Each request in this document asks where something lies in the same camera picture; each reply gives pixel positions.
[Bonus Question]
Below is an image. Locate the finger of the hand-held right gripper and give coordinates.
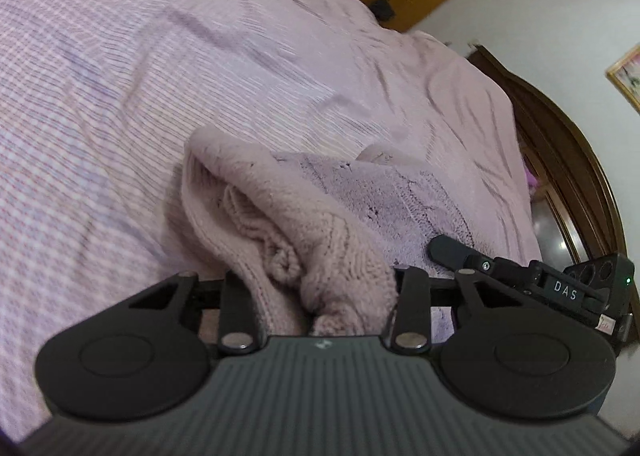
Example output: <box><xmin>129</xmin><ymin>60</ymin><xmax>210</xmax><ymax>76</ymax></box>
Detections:
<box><xmin>428</xmin><ymin>235</ymin><xmax>532</xmax><ymax>288</ymax></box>

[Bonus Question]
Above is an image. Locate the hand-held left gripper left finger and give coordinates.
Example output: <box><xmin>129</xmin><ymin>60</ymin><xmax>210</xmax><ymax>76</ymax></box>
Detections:
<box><xmin>127</xmin><ymin>271</ymin><xmax>259</xmax><ymax>356</ymax></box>

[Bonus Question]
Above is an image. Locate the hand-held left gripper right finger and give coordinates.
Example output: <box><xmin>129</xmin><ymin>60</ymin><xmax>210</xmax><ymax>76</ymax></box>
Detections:
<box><xmin>387</xmin><ymin>266</ymin><xmax>501</xmax><ymax>356</ymax></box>

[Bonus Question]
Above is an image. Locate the lilac knit cardigan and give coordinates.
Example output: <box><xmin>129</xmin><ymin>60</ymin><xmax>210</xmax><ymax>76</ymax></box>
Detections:
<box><xmin>167</xmin><ymin>126</ymin><xmax>482</xmax><ymax>342</ymax></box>

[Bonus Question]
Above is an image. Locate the dark wooden headboard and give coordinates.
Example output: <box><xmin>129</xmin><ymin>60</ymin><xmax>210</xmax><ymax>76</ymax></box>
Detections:
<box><xmin>466</xmin><ymin>43</ymin><xmax>627</xmax><ymax>263</ymax></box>

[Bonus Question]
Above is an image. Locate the pink checked bed sheet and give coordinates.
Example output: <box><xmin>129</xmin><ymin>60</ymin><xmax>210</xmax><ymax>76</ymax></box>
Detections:
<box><xmin>0</xmin><ymin>0</ymin><xmax>545</xmax><ymax>443</ymax></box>

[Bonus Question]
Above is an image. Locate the small black object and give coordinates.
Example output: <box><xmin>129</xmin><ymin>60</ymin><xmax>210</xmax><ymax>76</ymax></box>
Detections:
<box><xmin>369</xmin><ymin>0</ymin><xmax>397</xmax><ymax>21</ymax></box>

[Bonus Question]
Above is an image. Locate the framed wall picture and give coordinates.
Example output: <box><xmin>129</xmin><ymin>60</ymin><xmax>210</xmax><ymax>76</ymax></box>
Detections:
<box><xmin>605</xmin><ymin>42</ymin><xmax>640</xmax><ymax>115</ymax></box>

